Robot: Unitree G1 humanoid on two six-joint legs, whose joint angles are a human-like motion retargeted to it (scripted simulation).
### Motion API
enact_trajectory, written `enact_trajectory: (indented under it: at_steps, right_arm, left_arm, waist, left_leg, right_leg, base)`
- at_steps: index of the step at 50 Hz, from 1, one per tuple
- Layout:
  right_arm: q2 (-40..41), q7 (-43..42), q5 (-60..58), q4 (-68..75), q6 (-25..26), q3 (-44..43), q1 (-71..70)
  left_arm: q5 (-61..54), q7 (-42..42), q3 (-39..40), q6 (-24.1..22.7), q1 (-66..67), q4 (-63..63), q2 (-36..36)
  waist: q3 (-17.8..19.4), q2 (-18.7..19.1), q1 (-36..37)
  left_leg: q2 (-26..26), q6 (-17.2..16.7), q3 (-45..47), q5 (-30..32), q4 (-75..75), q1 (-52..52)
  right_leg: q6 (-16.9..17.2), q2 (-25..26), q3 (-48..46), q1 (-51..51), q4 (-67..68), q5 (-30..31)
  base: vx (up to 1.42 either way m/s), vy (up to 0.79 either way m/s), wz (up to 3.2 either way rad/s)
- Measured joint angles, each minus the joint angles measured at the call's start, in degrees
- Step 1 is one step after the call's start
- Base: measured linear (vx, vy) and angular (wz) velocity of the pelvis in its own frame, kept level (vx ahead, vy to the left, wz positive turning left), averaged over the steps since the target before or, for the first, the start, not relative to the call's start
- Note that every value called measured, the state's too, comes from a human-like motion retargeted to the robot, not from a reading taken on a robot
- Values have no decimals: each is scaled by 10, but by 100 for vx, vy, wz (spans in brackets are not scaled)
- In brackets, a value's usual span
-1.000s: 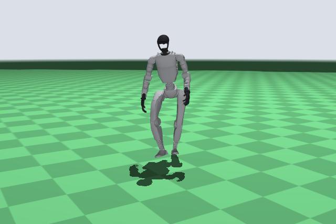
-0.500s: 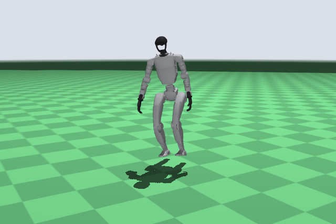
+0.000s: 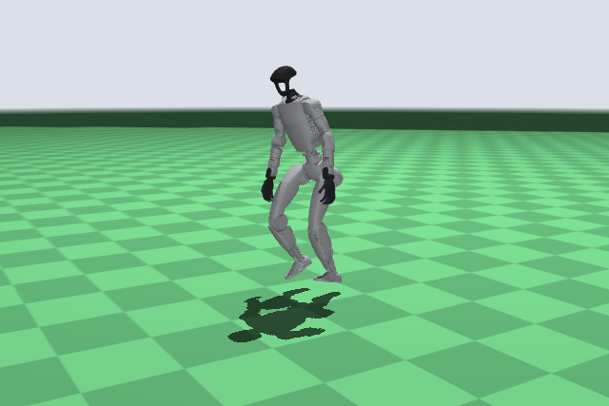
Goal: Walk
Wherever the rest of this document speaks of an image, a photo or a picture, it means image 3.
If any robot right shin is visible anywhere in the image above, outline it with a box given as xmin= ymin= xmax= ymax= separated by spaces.
xmin=268 ymin=220 xmax=304 ymax=262

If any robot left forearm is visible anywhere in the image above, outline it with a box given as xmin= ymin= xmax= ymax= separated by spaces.
xmin=322 ymin=132 xmax=335 ymax=175

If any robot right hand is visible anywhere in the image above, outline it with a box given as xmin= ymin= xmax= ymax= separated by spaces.
xmin=262 ymin=168 xmax=276 ymax=202

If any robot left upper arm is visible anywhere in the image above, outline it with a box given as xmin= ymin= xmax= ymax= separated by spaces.
xmin=302 ymin=99 xmax=334 ymax=145

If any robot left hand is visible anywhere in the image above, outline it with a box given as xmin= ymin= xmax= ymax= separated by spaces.
xmin=319 ymin=167 xmax=335 ymax=204

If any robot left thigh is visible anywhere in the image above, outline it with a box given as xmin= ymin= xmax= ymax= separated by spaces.
xmin=307 ymin=167 xmax=344 ymax=239

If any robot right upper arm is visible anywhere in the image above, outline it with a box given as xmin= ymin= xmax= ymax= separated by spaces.
xmin=271 ymin=104 xmax=286 ymax=147

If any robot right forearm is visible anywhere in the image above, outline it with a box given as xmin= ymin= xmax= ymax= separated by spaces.
xmin=266 ymin=140 xmax=283 ymax=177

